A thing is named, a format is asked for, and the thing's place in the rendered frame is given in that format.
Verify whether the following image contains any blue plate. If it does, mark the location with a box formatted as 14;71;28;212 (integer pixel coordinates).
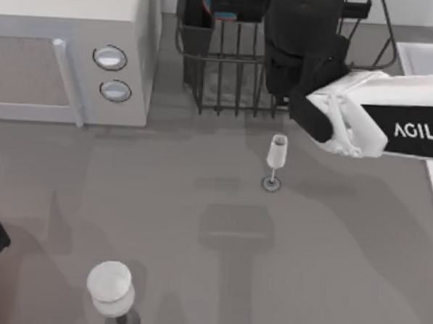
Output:
199;0;242;23

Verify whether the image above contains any dark cutlery holder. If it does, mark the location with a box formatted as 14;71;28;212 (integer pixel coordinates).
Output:
179;0;216;54

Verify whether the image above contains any slim champagne glass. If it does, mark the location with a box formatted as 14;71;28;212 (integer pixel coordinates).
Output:
261;133;290;193

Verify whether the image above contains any microwave knob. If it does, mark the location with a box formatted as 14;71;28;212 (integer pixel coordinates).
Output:
91;43;129;72
98;78;133;104

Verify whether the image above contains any pale microwave oven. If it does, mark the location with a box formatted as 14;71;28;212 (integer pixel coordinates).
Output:
0;0;165;130

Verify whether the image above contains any wide wine glass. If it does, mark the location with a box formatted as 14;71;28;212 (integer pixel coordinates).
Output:
83;259;145;324

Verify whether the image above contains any dark wire dish rack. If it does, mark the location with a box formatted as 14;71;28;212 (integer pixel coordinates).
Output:
170;0;401;125

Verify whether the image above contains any microwave door handle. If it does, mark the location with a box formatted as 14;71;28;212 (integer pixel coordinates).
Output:
48;38;90;128

